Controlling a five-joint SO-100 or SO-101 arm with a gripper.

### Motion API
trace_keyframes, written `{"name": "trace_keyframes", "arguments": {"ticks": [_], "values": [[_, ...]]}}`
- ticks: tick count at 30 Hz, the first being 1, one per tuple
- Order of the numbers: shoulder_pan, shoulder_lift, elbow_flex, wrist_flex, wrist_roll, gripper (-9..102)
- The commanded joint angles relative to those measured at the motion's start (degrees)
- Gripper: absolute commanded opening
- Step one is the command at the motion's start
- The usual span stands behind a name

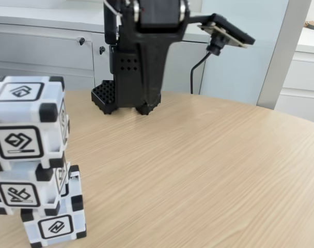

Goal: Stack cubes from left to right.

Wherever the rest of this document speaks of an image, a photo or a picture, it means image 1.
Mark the white cube with crossed symbol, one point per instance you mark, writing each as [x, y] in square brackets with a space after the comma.
[17, 193]

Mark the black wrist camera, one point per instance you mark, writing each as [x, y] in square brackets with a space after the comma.
[229, 31]

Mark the white cube with house symbol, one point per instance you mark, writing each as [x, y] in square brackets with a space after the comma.
[20, 118]

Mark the white cube with lightning symbol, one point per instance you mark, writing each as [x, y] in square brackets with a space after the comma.
[56, 227]

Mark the black cabinet lock key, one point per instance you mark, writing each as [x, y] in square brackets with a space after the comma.
[81, 40]
[102, 49]

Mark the white drawer unit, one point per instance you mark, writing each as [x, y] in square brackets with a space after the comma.
[306, 77]

